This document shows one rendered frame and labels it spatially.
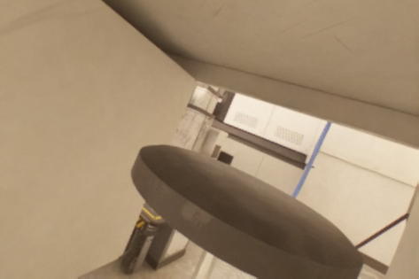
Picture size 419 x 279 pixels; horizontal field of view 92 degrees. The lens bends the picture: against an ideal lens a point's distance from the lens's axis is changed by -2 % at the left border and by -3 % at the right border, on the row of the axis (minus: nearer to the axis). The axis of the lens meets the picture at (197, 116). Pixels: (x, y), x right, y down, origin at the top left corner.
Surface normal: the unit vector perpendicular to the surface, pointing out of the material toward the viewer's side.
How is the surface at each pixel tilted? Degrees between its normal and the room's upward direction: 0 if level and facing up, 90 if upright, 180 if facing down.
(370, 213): 90
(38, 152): 90
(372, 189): 90
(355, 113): 90
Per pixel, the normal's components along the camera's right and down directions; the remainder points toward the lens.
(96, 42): 0.81, 0.32
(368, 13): -0.40, 0.92
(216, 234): -0.30, -0.17
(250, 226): 0.27, -0.87
